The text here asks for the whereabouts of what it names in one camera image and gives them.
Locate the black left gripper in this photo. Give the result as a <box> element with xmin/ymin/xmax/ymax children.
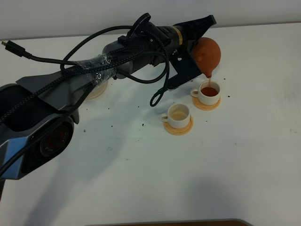
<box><xmin>138</xmin><ymin>15</ymin><xmax>216</xmax><ymax>66</ymax></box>

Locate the brown clay teapot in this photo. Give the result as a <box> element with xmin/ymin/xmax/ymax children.
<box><xmin>192</xmin><ymin>37</ymin><xmax>221</xmax><ymax>78</ymax></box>

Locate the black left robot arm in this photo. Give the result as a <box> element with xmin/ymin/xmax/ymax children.
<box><xmin>0</xmin><ymin>13</ymin><xmax>216</xmax><ymax>180</ymax></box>

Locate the beige round teapot coaster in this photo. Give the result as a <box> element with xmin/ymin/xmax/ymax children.
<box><xmin>86</xmin><ymin>81</ymin><xmax>108</xmax><ymax>100</ymax></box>

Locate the white teacup far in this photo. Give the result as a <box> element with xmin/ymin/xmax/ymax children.
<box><xmin>190</xmin><ymin>80</ymin><xmax>221</xmax><ymax>105</ymax></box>

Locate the white teacup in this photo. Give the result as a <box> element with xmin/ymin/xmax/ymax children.
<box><xmin>190</xmin><ymin>80</ymin><xmax>221</xmax><ymax>105</ymax></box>
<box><xmin>160</xmin><ymin>104</ymin><xmax>190</xmax><ymax>129</ymax></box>

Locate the orange coaster far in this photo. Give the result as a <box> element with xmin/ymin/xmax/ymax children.
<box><xmin>192</xmin><ymin>97</ymin><xmax>221</xmax><ymax>111</ymax></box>

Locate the orange coaster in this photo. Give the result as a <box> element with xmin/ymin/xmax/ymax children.
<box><xmin>163</xmin><ymin>116</ymin><xmax>194</xmax><ymax>136</ymax></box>
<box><xmin>192</xmin><ymin>97</ymin><xmax>221</xmax><ymax>111</ymax></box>

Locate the white teacup near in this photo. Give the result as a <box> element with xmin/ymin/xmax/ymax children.
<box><xmin>160</xmin><ymin>104</ymin><xmax>190</xmax><ymax>129</ymax></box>

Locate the orange coaster near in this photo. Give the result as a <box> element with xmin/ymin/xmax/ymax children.
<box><xmin>163</xmin><ymin>116</ymin><xmax>194</xmax><ymax>136</ymax></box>

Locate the black braided left cable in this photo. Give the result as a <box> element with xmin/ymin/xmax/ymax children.
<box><xmin>0</xmin><ymin>13</ymin><xmax>171</xmax><ymax>177</ymax></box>

